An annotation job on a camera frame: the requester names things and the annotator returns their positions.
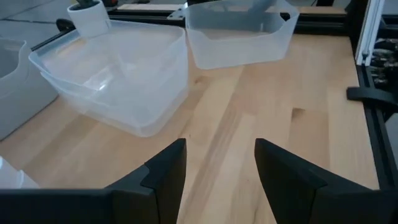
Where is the white plant pot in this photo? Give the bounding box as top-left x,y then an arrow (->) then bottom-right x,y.
66,0 -> 112,39

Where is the white plastic basket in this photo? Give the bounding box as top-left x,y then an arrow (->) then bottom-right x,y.
0,37 -> 60,141
0,155 -> 40,190

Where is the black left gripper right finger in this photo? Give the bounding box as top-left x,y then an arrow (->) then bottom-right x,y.
254,138 -> 398,224

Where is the black bracket on frame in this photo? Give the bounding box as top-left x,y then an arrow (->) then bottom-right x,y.
346,86 -> 398,107

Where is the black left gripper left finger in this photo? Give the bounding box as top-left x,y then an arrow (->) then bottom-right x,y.
0,138 -> 187,224

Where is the white aluminium post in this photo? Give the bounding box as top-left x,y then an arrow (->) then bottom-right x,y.
354,0 -> 387,67

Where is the silver corner plate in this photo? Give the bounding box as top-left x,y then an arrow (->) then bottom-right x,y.
167,2 -> 188,21

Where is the clear plastic basket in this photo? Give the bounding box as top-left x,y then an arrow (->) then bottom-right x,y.
184,0 -> 300,70
29,20 -> 188,127
39,70 -> 190,138

